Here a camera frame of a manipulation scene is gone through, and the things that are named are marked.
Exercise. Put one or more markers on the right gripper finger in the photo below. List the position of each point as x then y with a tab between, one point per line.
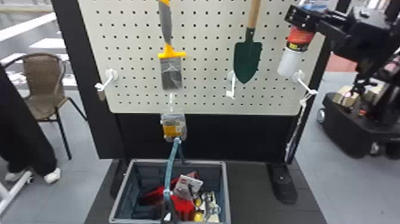
300	17

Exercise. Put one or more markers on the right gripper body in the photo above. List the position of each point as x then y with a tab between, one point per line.
331	23

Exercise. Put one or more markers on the white paint roller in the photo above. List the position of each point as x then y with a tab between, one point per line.
289	62

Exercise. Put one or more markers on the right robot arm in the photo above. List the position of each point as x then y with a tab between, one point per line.
372	53

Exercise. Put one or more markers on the green garden trowel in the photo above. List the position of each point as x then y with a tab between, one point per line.
247	62

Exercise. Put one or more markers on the white pegboard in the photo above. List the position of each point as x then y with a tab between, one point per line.
206	97

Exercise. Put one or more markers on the yellow packaged tool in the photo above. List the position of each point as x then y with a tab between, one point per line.
172	128

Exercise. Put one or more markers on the grey carded tool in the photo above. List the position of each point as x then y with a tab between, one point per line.
187	187

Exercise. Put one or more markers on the silver yellow tool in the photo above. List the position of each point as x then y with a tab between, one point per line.
211	204

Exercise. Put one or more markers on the red tool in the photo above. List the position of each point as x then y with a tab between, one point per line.
182	206

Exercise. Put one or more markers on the grey basket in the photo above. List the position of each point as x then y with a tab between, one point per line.
122	203

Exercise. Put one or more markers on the brown wicker chair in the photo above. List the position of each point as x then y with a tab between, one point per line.
40	81

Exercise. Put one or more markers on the person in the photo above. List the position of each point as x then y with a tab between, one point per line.
22	131

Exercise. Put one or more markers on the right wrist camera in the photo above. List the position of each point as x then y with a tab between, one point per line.
368	22

